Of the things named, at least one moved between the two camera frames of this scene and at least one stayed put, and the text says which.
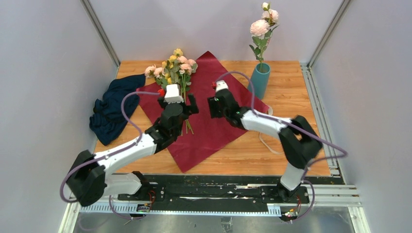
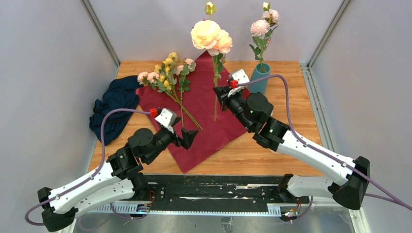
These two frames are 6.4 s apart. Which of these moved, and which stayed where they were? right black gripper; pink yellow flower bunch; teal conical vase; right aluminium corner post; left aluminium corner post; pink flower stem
Moved: right black gripper; pink yellow flower bunch
Stayed: pink flower stem; left aluminium corner post; right aluminium corner post; teal conical vase
